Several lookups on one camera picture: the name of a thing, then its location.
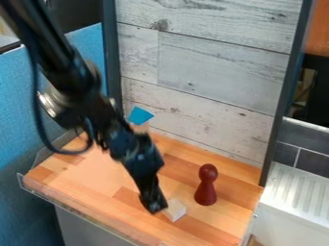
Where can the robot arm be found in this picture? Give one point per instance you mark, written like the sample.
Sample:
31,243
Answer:
64,70

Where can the light wooden cube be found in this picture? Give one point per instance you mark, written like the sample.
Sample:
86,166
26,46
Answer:
175,210

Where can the blue toy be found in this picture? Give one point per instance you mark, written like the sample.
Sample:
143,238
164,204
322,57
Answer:
140,115

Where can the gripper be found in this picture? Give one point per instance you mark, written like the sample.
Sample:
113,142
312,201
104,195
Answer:
137,153

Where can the red pawn piece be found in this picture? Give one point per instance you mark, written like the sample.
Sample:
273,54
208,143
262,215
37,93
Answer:
206,189

